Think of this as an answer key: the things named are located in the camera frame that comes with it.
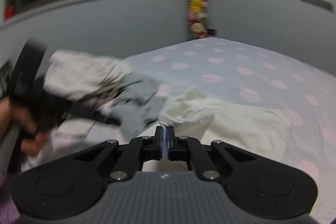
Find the cream long-sleeve garment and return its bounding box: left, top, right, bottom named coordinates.
left=43, top=49, right=133, bottom=102

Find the person's purple fuzzy clothing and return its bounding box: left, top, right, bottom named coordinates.
left=0, top=169, right=20, bottom=224

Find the white t-shirt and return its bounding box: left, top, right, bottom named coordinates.
left=143, top=88, right=293, bottom=174

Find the polka dot bed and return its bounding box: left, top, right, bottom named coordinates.
left=21, top=38, right=336, bottom=224

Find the grey wall panel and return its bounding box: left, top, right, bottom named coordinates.
left=298, top=0, right=334, bottom=13

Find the person's left hand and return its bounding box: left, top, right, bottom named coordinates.
left=0, top=101, right=51, bottom=158

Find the white window sill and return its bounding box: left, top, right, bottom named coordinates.
left=0, top=0, right=176, bottom=30

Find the grey garment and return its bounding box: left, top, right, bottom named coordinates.
left=112, top=73, right=168, bottom=138

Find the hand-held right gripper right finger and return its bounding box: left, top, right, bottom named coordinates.
left=167, top=126, right=256, bottom=182

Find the clear tube of plush toys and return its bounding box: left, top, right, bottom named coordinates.
left=184, top=0, right=211, bottom=41

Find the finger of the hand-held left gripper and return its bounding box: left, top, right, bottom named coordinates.
left=62, top=98, right=122, bottom=126
left=76, top=77, right=129, bottom=109

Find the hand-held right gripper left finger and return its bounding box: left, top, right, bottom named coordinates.
left=73, top=126, right=164, bottom=182

